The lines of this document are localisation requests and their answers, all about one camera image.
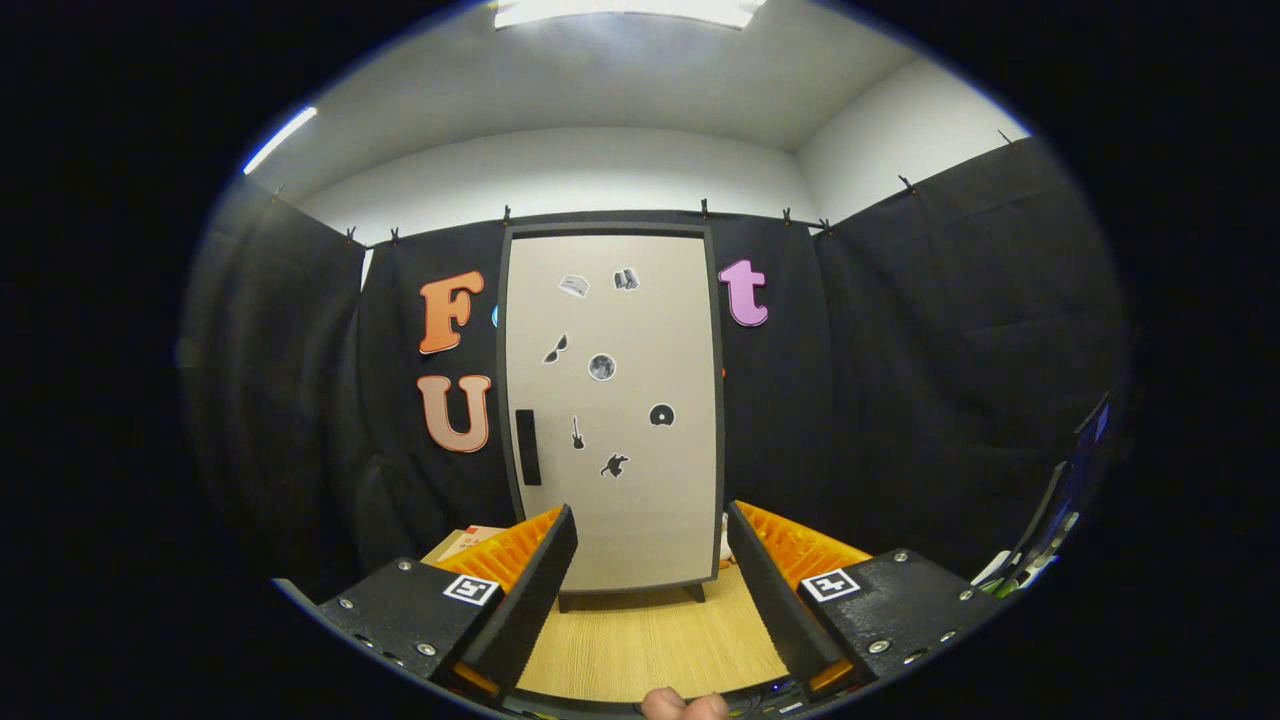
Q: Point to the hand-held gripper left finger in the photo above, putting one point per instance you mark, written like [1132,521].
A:
[535,600]

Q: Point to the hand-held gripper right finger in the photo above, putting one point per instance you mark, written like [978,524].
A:
[775,600]

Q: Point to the beige shoe cabinet door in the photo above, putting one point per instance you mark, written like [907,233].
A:
[620,520]

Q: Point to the dark grey shoe cabinet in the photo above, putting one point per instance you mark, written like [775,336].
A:
[610,227]

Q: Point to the black backdrop cloth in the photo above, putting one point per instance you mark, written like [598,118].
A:
[900,380]

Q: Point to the dark and white equipment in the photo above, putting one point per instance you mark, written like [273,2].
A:
[1045,520]

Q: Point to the row of black cloth clips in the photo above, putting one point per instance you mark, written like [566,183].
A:
[704,209]

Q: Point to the narrow ceiling light strip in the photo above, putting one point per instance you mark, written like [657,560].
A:
[280,140]

